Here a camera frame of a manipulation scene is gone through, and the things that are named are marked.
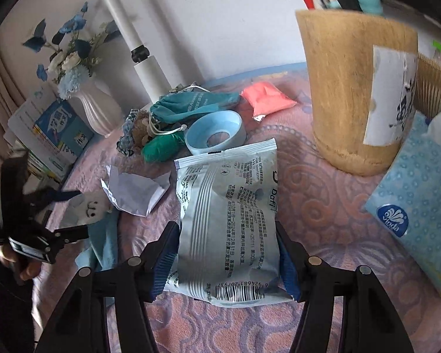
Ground white blue plush toy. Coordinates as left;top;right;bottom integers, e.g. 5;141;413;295
36;189;120;273

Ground white paper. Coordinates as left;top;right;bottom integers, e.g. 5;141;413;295
101;165;170;218

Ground plush bear plaid clothes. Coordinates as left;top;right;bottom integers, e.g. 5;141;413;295
116;109;153;157

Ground green clay packet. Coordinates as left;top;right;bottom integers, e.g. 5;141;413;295
142;131;185;163

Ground light blue wipes packet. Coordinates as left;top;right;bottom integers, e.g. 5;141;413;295
165;139;291;308

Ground teal drawstring pouch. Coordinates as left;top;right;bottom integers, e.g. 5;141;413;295
149;85;240;136

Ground blue silicone ring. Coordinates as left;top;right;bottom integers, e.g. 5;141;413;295
184;109;247;156

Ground person left hand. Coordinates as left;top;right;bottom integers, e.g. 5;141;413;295
0;245;42;281

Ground blue tissue pack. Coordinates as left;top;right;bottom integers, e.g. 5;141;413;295
365;112;441;296

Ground white ribbed vase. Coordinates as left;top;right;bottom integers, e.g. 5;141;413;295
71;76;123;138

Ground blue artificial flowers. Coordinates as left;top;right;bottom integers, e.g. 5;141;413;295
22;3;121;100

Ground pink patterned table mat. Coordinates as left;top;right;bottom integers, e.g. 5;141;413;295
32;69;441;353

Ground white desk lamp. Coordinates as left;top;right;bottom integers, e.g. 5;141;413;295
103;0;172;108

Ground ribbed beige container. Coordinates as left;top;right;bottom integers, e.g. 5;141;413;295
414;54;441;119

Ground wooden pen holder cup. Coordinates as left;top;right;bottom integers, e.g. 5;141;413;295
295;10;418;176

